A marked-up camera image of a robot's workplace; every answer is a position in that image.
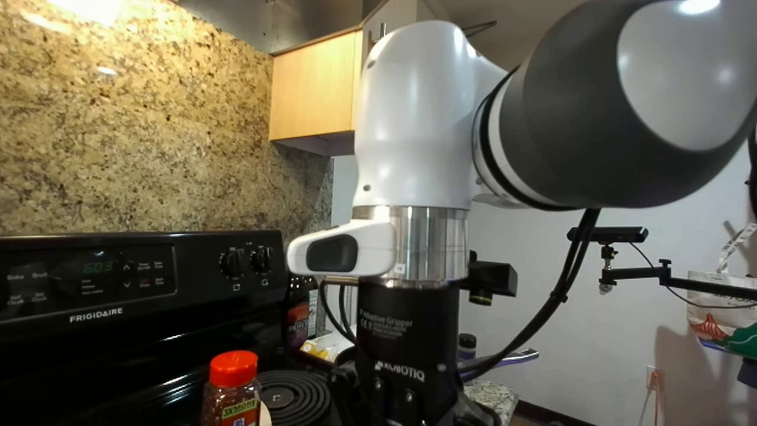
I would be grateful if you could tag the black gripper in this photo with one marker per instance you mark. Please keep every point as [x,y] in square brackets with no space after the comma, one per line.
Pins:
[405,367]

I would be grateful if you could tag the dark grey cooking pot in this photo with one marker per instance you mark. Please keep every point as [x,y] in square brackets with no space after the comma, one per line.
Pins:
[473,367]

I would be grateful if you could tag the wooden spoon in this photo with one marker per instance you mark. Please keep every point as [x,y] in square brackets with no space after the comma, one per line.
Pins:
[266,417]

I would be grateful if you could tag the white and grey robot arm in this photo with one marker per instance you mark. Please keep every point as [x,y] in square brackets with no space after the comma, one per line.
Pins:
[619,105]

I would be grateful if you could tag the black capped seasoning jar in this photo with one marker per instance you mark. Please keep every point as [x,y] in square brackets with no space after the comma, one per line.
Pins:
[466,346]

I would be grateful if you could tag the white plastic bag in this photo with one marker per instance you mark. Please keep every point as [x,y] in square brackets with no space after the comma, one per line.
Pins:
[325,346]

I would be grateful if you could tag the dark vinegar bottle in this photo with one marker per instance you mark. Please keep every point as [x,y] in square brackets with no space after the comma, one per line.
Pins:
[295,311]

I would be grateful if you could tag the red capped spice jar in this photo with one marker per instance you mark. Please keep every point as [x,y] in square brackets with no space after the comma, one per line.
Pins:
[229,393]

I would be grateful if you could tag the wooden upper cabinet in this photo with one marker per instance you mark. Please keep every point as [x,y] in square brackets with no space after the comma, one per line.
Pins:
[314,96]

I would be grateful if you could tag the black electric stove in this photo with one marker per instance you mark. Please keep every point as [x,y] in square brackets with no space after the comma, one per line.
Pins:
[119,328]

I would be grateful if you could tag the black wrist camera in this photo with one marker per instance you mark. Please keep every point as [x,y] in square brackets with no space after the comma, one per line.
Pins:
[487,280]

